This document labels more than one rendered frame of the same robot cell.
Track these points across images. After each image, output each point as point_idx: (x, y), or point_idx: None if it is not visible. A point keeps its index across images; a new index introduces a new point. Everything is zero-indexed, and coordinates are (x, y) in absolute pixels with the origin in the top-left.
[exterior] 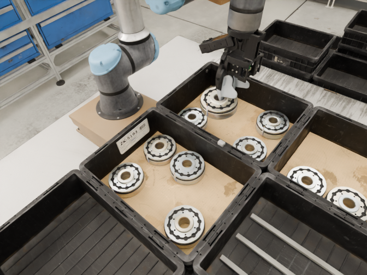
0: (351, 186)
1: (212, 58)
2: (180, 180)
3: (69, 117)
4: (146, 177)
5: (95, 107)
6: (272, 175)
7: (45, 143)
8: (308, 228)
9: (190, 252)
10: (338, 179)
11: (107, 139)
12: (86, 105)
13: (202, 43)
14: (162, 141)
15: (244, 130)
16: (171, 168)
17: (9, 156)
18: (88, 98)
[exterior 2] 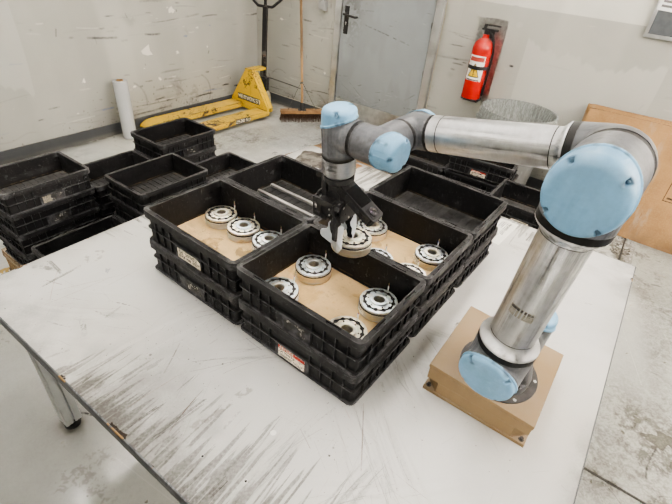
0: (226, 245)
1: None
2: None
3: (585, 403)
4: (413, 263)
5: (534, 367)
6: (304, 218)
7: (580, 361)
8: None
9: (366, 193)
10: (234, 250)
11: (479, 311)
12: (552, 372)
13: (378, 209)
14: None
15: (311, 297)
16: (391, 255)
17: (608, 345)
18: (587, 446)
